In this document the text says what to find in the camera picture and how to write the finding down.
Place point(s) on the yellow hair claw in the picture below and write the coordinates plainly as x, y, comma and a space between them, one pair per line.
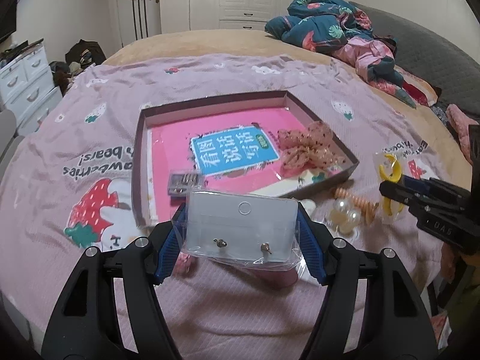
388, 174

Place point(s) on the small clear hairpin case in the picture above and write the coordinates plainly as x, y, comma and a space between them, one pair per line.
185, 184

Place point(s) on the red floral pillow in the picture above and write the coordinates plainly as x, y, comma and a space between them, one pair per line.
420, 88

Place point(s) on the white drawer unit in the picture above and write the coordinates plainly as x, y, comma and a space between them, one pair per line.
26, 78

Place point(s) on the clear earring packet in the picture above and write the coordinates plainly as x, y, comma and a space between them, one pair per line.
240, 228

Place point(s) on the pile of dark bags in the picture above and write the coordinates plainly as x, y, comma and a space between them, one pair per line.
80, 58

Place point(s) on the pink strawberry printed blanket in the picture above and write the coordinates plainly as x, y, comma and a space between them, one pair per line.
93, 127

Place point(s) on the teal floral quilt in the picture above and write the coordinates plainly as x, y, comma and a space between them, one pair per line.
322, 18

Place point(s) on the grey chair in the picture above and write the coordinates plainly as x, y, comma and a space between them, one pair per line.
6, 135

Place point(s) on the pink tulle bow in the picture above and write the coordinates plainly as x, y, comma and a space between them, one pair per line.
307, 146

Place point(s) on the shallow cardboard box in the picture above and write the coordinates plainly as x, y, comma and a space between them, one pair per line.
142, 165

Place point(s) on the pink cloth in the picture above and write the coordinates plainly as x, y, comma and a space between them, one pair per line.
459, 123

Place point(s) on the pink book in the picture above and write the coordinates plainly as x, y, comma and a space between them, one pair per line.
168, 146

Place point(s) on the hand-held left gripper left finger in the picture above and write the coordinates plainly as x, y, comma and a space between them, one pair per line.
168, 251

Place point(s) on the grey headboard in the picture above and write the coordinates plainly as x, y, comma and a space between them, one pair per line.
431, 45

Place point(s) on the beige bed sheet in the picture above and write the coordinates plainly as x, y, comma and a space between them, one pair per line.
232, 45

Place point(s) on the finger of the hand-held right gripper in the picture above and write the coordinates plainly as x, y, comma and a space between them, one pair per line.
416, 184
397, 193

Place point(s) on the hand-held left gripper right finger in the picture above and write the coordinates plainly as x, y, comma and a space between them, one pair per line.
311, 247

